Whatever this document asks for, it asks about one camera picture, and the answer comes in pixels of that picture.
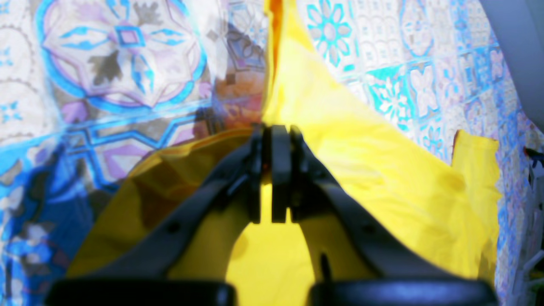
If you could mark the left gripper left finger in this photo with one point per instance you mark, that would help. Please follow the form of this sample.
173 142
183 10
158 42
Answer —
196 240

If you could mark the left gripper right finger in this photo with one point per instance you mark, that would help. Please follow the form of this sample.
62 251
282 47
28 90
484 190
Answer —
345 242

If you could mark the yellow T-shirt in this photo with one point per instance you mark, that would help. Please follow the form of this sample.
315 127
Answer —
446 214

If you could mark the patterned tile tablecloth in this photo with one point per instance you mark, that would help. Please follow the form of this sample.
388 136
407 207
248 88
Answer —
89 87

